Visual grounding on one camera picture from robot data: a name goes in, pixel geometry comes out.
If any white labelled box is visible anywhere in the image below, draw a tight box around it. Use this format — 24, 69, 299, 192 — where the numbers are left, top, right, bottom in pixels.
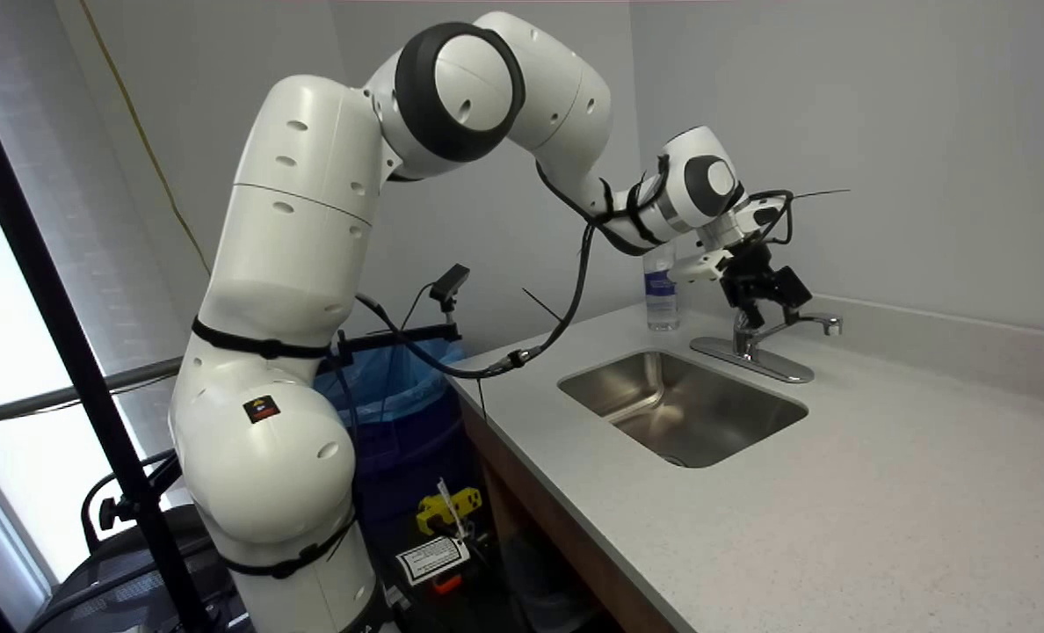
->
396, 537, 471, 587

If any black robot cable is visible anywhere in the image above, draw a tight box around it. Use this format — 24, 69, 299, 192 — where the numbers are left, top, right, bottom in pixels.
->
347, 161, 796, 380

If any stainless steel sink basin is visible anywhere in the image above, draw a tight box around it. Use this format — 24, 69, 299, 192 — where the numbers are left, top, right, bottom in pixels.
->
558, 353, 809, 468

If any black camera stand pole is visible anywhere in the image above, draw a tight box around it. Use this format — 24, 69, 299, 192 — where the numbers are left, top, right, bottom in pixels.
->
0, 141, 214, 633

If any small black mounted camera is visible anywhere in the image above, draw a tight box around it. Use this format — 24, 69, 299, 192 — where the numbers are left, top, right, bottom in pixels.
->
430, 263, 467, 312

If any yellow black tool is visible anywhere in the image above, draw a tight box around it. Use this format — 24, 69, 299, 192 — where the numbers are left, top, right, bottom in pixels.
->
415, 485, 486, 533

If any blue trash bin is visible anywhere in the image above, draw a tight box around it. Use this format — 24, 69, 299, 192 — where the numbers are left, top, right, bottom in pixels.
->
315, 343, 479, 580

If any chrome sink faucet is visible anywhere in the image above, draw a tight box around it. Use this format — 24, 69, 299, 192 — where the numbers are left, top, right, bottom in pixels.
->
690, 312, 844, 382

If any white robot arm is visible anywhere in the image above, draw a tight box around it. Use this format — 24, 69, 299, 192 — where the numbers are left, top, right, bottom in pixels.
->
167, 11, 809, 633

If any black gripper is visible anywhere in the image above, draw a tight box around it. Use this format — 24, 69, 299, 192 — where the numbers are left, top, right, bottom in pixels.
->
715, 240, 811, 331

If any black cart base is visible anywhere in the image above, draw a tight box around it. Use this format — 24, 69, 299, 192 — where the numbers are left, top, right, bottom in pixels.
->
24, 475, 251, 633

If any clear smartwater plastic bottle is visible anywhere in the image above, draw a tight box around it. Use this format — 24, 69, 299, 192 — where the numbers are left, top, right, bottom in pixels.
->
644, 254, 681, 331

